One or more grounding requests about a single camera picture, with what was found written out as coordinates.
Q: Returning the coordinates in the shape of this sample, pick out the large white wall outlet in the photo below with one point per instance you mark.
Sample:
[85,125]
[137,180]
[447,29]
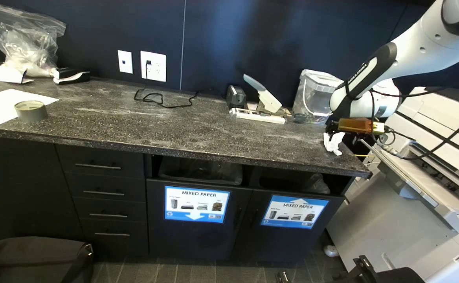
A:
[153,67]

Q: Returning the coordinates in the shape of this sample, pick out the black cabinet with stone counter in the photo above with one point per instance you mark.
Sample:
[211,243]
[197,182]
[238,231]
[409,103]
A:
[19,183]

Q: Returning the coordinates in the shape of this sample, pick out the white tissue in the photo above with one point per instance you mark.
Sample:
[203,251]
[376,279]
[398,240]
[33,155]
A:
[335,143]

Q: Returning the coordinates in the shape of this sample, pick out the tape roll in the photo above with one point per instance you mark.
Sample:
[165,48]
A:
[30,108]

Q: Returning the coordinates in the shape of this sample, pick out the small grey box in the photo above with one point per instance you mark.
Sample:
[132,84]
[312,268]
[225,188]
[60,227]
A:
[299,119]

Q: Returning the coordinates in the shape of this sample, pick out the clear plastic bag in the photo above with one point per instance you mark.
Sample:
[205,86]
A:
[26,42]

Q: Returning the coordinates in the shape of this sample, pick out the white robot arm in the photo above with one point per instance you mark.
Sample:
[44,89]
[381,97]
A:
[423,48]

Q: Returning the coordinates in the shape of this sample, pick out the small white wall plate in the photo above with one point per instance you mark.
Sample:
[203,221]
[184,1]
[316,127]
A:
[125,62]

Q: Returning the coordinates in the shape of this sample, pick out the blue sign arrow pointing up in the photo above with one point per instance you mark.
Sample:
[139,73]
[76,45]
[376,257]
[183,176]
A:
[293,213]

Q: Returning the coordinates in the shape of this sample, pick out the blue sign arrow pointing down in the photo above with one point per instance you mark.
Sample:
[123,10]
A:
[199,205]

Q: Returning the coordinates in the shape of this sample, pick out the small floor object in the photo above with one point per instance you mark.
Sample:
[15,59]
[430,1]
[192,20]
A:
[283,278]

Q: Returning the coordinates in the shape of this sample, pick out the clear plastic bucket with lid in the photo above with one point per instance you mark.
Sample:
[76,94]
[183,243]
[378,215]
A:
[313,97]

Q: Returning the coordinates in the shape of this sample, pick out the black and white desk item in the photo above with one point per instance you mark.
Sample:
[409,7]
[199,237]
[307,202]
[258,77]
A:
[73,78]

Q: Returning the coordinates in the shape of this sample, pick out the black floor stand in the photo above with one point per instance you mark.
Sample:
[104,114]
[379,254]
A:
[365,273]

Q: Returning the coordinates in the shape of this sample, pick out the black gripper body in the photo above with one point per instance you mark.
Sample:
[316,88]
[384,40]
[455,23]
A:
[332,127]

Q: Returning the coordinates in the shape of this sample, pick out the metallic wrist camera bar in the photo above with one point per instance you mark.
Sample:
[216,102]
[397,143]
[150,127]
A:
[360,127]

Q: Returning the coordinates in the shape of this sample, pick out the black shoulder bag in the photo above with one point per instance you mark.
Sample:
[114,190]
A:
[30,260]

